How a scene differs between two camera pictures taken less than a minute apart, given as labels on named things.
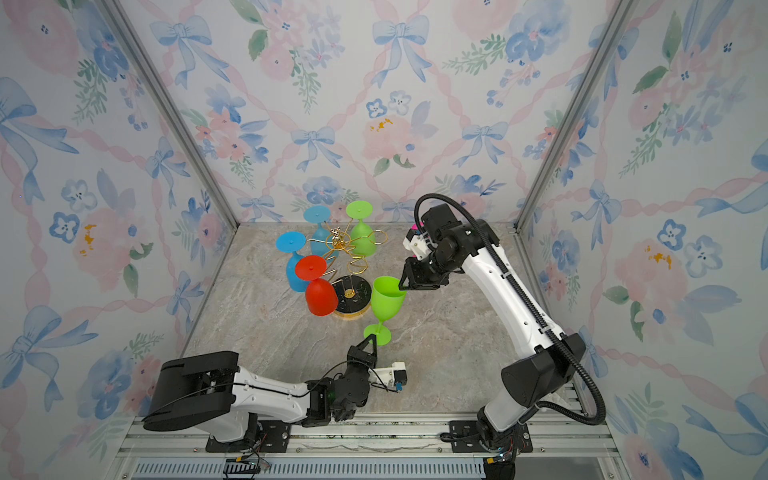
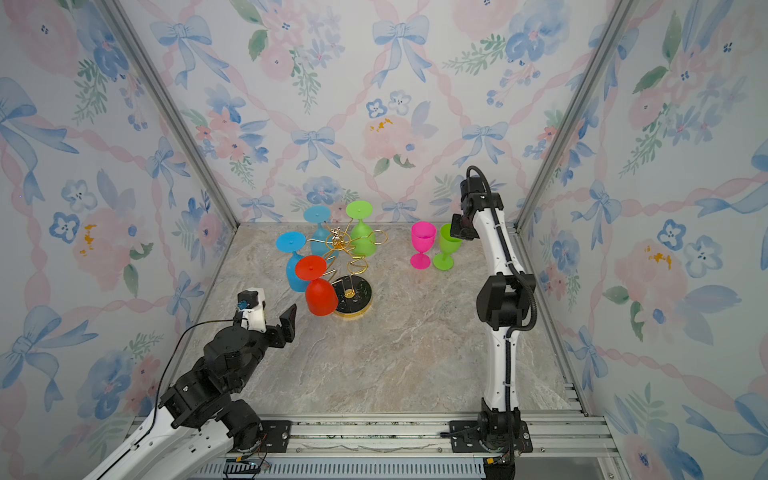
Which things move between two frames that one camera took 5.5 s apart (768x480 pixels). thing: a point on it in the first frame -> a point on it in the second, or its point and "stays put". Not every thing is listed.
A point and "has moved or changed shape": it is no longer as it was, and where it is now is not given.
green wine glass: [363, 237] stays put
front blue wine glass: [293, 242] stays put
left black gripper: [358, 354] -> [287, 328]
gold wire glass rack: [354, 292] stays put
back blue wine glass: [320, 238] stays put
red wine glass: [321, 295] stays put
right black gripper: [419, 283] -> [454, 232]
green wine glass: [388, 298] has moved or changed shape
